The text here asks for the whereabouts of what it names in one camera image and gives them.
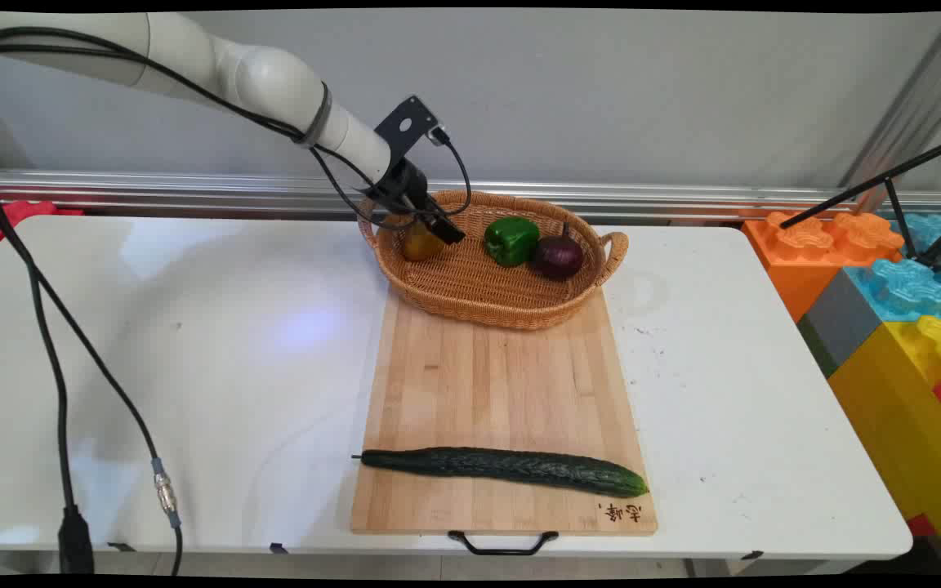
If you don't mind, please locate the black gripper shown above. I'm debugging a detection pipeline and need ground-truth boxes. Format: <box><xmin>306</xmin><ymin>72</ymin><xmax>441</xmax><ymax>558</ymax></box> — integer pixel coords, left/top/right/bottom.
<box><xmin>369</xmin><ymin>158</ymin><xmax>467</xmax><ymax>246</ymax></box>

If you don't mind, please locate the long dark green cucumber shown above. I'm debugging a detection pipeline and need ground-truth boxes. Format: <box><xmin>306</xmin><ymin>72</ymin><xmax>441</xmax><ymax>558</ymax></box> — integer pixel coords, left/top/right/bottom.
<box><xmin>352</xmin><ymin>447</ymin><xmax>650</xmax><ymax>499</ymax></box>

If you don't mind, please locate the yellow-brown potato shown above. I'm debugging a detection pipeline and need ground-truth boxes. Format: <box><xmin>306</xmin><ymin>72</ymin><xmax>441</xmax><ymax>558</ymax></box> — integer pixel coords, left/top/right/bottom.
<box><xmin>402</xmin><ymin>220</ymin><xmax>448</xmax><ymax>263</ymax></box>

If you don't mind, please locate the woven wicker basket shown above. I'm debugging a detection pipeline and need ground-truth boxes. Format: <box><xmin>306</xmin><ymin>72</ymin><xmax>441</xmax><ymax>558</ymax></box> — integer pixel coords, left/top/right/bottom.
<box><xmin>357</xmin><ymin>189</ymin><xmax>630</xmax><ymax>332</ymax></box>

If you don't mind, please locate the green bell pepper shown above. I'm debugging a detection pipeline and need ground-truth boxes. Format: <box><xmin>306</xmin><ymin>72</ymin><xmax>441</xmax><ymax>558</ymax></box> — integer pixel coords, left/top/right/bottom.
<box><xmin>484</xmin><ymin>216</ymin><xmax>541</xmax><ymax>268</ymax></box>

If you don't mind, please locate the purple onion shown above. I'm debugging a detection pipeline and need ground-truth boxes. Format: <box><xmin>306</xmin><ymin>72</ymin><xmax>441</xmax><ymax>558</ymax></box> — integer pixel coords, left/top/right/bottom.
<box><xmin>532</xmin><ymin>222</ymin><xmax>585</xmax><ymax>282</ymax></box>

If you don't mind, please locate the wooden cutting board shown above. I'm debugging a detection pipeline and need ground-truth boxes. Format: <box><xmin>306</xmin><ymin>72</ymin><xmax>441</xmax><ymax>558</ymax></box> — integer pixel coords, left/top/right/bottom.
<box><xmin>350</xmin><ymin>287</ymin><xmax>658</xmax><ymax>556</ymax></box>

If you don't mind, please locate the orange toy block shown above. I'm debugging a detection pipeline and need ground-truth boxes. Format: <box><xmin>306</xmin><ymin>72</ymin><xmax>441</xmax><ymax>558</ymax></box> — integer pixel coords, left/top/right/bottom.
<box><xmin>742</xmin><ymin>211</ymin><xmax>906</xmax><ymax>324</ymax></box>

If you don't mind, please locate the red toy block with studs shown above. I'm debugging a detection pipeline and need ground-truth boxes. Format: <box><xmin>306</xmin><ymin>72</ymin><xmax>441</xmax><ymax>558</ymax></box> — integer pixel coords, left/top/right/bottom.
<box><xmin>0</xmin><ymin>198</ymin><xmax>85</xmax><ymax>252</ymax></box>

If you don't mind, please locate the black tripod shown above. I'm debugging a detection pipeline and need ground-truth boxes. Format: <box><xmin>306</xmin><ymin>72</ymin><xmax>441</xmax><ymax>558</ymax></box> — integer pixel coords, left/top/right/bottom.
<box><xmin>778</xmin><ymin>131</ymin><xmax>941</xmax><ymax>275</ymax></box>

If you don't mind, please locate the blue toy block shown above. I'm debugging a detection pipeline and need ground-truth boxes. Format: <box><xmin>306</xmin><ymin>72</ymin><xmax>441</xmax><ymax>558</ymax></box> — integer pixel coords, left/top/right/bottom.
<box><xmin>889</xmin><ymin>212</ymin><xmax>941</xmax><ymax>264</ymax></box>
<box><xmin>844</xmin><ymin>258</ymin><xmax>941</xmax><ymax>322</ymax></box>

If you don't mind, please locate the yellow toy block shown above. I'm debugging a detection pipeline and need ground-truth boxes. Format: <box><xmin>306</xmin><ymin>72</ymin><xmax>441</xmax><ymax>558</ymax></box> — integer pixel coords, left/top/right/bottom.
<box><xmin>827</xmin><ymin>314</ymin><xmax>941</xmax><ymax>575</ymax></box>

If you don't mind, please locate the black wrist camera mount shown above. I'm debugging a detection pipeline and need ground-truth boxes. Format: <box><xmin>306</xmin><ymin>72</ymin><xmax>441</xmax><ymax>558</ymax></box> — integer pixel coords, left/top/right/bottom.
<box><xmin>373</xmin><ymin>96</ymin><xmax>449</xmax><ymax>164</ymax></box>

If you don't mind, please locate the grey arm strap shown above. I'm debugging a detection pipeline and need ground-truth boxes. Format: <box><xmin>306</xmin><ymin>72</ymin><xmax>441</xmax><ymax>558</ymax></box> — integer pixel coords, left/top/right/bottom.
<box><xmin>293</xmin><ymin>81</ymin><xmax>333</xmax><ymax>149</ymax></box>

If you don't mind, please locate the aluminium wall rail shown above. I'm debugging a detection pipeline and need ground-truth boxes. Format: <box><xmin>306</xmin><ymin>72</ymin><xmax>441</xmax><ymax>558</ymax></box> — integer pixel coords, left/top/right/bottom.
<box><xmin>0</xmin><ymin>169</ymin><xmax>941</xmax><ymax>221</ymax></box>

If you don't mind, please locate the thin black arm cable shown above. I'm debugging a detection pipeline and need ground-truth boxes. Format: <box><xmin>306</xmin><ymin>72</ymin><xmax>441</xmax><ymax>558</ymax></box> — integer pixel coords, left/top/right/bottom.
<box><xmin>0</xmin><ymin>27</ymin><xmax>473</xmax><ymax>230</ymax></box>

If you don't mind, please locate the black cable with metal connector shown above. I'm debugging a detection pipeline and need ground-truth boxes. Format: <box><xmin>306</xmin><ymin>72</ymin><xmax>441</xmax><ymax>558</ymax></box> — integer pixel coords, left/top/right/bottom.
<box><xmin>0</xmin><ymin>147</ymin><xmax>185</xmax><ymax>577</ymax></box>

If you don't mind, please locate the thick black plug cable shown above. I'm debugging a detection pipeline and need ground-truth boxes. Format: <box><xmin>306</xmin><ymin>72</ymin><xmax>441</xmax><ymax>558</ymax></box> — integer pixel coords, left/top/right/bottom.
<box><xmin>0</xmin><ymin>143</ymin><xmax>96</xmax><ymax>576</ymax></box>

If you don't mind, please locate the aluminium frame post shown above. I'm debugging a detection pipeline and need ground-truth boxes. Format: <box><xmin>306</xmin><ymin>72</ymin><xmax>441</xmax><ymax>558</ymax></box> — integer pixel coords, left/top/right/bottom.
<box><xmin>836</xmin><ymin>11</ymin><xmax>941</xmax><ymax>215</ymax></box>

